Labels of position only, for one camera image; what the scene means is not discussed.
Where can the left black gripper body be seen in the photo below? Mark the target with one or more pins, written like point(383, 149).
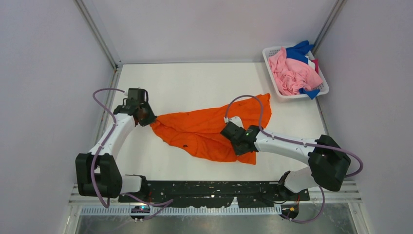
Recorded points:
point(148, 115)

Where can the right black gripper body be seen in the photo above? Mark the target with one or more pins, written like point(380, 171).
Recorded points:
point(238, 150)

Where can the orange t-shirt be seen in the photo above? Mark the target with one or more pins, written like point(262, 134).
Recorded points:
point(199, 132)

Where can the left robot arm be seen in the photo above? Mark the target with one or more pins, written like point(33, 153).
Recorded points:
point(97, 172)

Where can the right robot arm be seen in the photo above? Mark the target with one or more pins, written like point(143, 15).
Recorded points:
point(326, 164)

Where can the pink t-shirt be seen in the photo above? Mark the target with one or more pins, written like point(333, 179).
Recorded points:
point(283, 77)

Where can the white plastic laundry basket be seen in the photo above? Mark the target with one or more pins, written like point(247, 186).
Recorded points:
point(270, 51)

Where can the blue t-shirt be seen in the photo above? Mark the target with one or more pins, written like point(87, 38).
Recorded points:
point(306, 80)

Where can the red garment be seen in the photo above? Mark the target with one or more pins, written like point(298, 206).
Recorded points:
point(314, 64)

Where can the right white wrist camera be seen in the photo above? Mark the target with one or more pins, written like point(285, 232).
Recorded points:
point(236, 120)

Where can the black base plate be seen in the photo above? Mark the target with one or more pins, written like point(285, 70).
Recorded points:
point(215, 194)

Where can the white slotted cable duct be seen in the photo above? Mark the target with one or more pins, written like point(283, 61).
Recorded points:
point(144, 210)

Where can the aluminium frame rail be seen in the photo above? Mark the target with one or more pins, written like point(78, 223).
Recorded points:
point(96, 24)

